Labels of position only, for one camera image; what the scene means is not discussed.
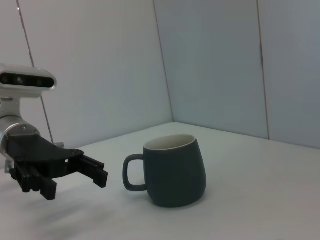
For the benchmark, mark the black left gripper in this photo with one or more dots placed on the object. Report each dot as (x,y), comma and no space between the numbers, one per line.
(37,155)

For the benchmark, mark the grey ceramic cup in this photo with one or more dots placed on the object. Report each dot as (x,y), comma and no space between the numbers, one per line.
(175,172)

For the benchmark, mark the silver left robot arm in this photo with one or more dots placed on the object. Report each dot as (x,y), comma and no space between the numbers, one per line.
(12,125)

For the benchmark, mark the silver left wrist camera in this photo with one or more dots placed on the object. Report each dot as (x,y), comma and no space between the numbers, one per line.
(25,80)

